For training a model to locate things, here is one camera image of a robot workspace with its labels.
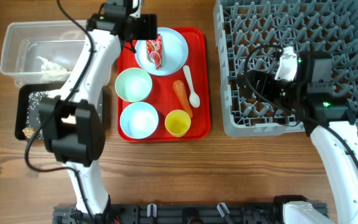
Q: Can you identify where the red snack wrapper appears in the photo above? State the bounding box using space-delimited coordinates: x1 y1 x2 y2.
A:
146 34 163 70

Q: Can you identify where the light blue bowl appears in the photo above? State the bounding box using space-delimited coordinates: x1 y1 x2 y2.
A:
119 102 159 139

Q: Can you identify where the white tissue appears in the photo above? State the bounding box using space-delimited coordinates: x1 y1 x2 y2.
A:
36 56 70 83

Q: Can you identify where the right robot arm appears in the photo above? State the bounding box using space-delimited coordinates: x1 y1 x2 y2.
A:
236 48 358 223

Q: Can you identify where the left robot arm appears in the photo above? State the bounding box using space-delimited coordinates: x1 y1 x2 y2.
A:
39 1 157 223

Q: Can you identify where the grey-blue dishwasher rack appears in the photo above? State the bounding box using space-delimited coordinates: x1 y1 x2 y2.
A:
213 0 358 138

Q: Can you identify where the black waste tray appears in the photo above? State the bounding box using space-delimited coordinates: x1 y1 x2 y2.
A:
14 82 105 144

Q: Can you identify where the light blue plate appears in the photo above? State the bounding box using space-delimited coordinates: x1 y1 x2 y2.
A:
135 27 189 76

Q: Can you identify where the mint green bowl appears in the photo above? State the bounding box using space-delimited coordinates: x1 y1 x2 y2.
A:
114 68 153 103

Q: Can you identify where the orange carrot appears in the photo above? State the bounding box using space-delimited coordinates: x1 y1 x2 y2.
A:
173 80 193 118

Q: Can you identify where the white plastic spoon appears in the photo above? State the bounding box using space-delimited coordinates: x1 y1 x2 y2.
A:
183 65 201 108

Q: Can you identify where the red plastic tray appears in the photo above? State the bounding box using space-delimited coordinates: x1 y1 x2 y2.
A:
117 27 211 143

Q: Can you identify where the yellow plastic cup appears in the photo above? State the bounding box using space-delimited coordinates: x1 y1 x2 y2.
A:
164 110 191 138

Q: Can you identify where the clear plastic bin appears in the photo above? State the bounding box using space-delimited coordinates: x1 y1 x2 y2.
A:
0 19 113 88

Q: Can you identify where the spilled white rice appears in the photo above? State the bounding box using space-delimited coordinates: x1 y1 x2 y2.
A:
25 90 59 130

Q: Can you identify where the brown food scrap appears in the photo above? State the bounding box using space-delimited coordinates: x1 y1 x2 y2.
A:
22 127 35 139

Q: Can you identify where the black mounting rail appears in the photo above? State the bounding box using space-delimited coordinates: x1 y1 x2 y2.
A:
52 202 329 224

